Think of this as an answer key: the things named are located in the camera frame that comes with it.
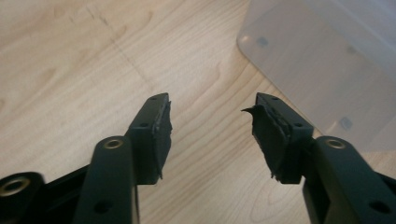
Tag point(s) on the clear plastic storage box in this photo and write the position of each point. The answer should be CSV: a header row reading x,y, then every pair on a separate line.
x,y
311,62

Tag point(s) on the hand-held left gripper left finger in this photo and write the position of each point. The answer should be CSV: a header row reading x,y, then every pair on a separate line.
x,y
146,140

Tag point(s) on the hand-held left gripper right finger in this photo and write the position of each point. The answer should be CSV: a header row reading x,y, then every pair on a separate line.
x,y
280,140

